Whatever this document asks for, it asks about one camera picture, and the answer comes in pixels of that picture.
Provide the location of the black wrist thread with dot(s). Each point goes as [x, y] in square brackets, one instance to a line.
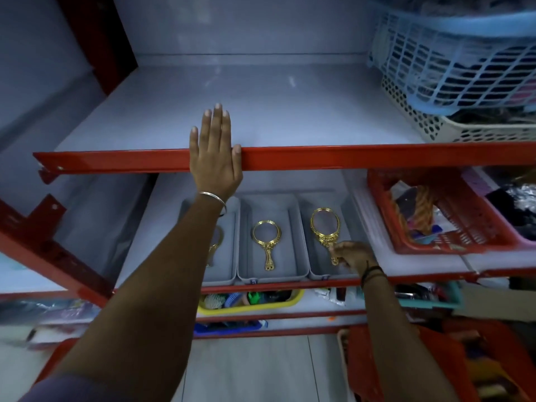
[372, 272]

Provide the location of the red metal shelving rack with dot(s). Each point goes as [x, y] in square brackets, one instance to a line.
[335, 156]

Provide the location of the person's right hand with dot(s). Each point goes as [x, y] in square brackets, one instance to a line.
[356, 255]

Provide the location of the pink plastic basket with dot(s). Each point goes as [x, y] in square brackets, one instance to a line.
[481, 186]

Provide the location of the person's right forearm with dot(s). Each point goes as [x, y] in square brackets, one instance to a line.
[398, 343]

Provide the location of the gold ornate hand mirror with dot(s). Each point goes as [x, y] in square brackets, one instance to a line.
[215, 244]
[266, 246]
[324, 230]

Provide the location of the person's left little finger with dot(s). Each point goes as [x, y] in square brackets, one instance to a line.
[194, 140]

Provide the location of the pile of hair accessories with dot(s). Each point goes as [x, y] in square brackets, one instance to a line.
[418, 213]

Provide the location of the red plastic mesh basket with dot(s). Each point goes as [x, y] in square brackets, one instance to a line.
[473, 217]

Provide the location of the person's left thumb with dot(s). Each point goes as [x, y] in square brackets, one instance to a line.
[237, 159]

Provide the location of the person's left forearm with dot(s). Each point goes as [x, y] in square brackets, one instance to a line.
[159, 297]

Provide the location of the pile of black accessories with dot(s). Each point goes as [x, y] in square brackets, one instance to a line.
[515, 205]

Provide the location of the blue plastic tray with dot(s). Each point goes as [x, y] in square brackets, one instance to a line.
[226, 328]

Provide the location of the person's right fingers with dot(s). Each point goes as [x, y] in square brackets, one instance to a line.
[338, 249]

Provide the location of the person's dark sleeve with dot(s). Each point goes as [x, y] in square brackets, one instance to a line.
[71, 391]

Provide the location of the cream perforated plastic basket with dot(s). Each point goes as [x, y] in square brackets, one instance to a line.
[460, 131]

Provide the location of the silver wrist bangle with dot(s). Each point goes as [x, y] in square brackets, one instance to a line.
[213, 197]

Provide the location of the teal plastic basket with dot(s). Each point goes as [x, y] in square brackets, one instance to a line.
[439, 303]

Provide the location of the person's left middle finger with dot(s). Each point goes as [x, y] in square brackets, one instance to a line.
[217, 121]

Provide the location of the grey plastic tray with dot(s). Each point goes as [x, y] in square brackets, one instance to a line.
[305, 246]
[289, 246]
[228, 251]

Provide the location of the large red plastic basket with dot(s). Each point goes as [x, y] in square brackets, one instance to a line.
[444, 355]

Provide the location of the pile of clear plastic packets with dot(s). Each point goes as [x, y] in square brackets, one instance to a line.
[50, 320]

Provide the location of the light blue laundry basket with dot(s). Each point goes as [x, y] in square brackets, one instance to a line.
[439, 62]

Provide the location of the yellow plastic tray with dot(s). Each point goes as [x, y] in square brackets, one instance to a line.
[289, 303]

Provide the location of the person's left hand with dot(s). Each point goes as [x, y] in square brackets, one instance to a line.
[214, 163]

